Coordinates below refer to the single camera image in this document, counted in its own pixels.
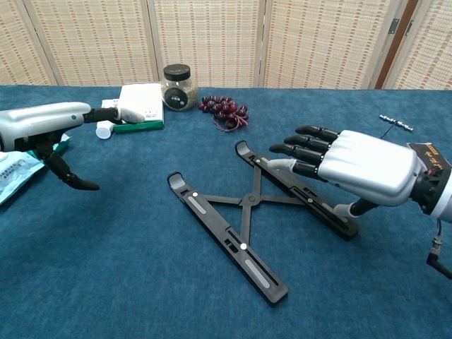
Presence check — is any small white bottle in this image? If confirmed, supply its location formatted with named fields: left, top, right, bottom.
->
left=95, top=99, right=119, bottom=140

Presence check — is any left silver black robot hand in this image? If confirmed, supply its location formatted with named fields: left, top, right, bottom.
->
left=0, top=101, right=145, bottom=191

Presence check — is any blue table cloth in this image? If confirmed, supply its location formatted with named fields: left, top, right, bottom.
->
left=0, top=84, right=452, bottom=339

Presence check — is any black box gold lettering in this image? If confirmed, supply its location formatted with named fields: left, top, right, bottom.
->
left=405, top=142, right=452, bottom=177

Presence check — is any white green cardboard box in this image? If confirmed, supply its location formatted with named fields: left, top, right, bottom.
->
left=112, top=83, right=166, bottom=135

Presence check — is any bamboo folding screen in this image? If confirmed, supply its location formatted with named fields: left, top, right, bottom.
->
left=0, top=0, right=452, bottom=91

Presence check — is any metal T-handle tool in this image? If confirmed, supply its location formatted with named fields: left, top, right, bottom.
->
left=378, top=113, right=415, bottom=138

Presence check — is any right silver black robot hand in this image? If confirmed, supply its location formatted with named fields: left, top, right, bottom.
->
left=268, top=124, right=424, bottom=217

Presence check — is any metal screen hinge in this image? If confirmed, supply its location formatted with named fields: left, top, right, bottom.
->
left=387, top=18, right=415, bottom=36

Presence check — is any light blue wet wipes pack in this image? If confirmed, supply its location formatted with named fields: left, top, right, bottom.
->
left=0, top=151, right=50, bottom=206

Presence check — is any black folding laptop stand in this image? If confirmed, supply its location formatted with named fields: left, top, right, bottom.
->
left=166, top=140, right=360, bottom=307

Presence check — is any dark red grape bunch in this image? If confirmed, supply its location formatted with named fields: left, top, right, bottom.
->
left=197, top=95, right=250, bottom=133

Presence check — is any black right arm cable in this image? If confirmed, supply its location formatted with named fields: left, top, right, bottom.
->
left=425, top=218, right=452, bottom=280

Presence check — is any glass jar black lid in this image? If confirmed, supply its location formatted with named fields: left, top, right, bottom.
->
left=161, top=64, right=198, bottom=112

